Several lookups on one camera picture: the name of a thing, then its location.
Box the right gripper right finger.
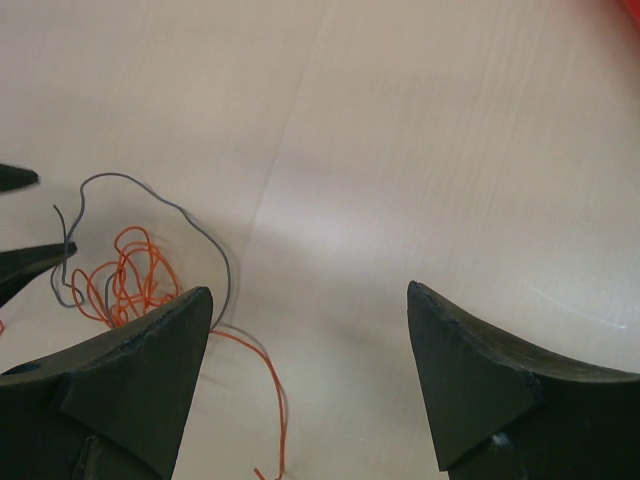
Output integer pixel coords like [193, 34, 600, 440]
[407, 281, 639, 479]

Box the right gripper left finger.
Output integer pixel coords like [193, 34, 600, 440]
[1, 287, 213, 479]

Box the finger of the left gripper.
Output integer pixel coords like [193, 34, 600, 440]
[0, 242, 77, 305]
[0, 164, 40, 193]

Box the orange wire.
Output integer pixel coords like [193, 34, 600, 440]
[72, 225, 289, 480]

